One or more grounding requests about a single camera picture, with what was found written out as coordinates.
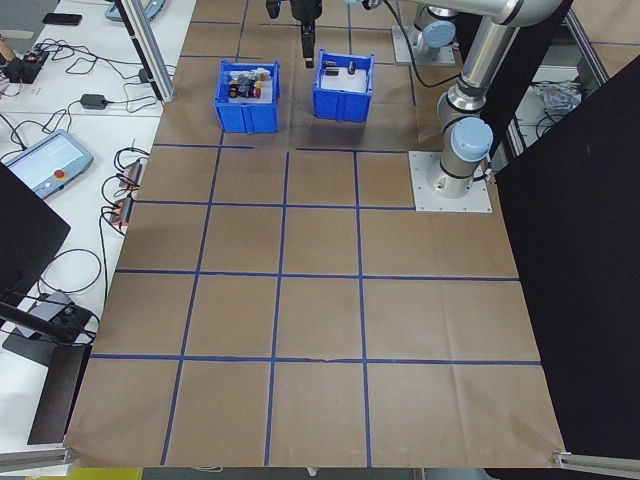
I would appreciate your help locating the person hand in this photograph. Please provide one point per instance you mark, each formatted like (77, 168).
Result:
(5, 51)

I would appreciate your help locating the white crumpled plastic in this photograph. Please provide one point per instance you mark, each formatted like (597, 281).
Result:
(555, 97)

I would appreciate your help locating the blue plastic battery bin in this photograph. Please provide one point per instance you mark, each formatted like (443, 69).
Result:
(340, 105)

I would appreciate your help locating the black electronics box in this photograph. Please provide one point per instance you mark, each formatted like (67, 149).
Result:
(27, 67)

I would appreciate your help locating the white foam bin liner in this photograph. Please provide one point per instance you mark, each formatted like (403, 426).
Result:
(267, 90)
(345, 83)

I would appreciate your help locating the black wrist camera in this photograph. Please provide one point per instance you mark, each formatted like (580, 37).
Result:
(273, 9)

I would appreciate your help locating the black power adapter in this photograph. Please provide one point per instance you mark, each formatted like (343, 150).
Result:
(144, 76)
(93, 101)

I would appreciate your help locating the blue plastic button bin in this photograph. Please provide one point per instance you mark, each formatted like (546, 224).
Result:
(245, 120)

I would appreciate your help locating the black phone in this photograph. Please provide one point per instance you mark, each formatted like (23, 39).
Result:
(61, 19)

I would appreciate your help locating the light blue teach pendant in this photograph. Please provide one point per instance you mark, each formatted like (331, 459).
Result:
(50, 160)
(113, 10)

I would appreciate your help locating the black monitor stand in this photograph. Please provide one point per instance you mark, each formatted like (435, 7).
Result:
(30, 320)

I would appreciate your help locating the dark flat board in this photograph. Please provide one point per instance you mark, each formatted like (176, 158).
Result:
(55, 400)

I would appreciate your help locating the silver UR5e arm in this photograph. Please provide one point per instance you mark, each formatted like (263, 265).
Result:
(487, 55)
(441, 33)

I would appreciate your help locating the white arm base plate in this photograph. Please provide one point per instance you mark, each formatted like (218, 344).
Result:
(402, 50)
(425, 200)

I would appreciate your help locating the black monitor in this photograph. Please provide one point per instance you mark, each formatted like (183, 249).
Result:
(25, 235)

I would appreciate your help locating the beige stick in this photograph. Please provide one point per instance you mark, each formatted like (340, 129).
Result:
(17, 35)

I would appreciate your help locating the metal V-shaped frame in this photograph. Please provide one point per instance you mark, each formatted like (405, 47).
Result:
(590, 50)

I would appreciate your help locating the aluminium upright post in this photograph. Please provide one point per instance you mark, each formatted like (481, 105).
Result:
(150, 55)

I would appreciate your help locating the aluminium corner bar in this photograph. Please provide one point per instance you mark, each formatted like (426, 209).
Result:
(30, 457)
(600, 460)

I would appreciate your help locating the black frame cover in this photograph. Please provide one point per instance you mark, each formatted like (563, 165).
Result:
(575, 275)

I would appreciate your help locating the red mushroom push button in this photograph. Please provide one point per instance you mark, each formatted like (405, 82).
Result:
(256, 93)

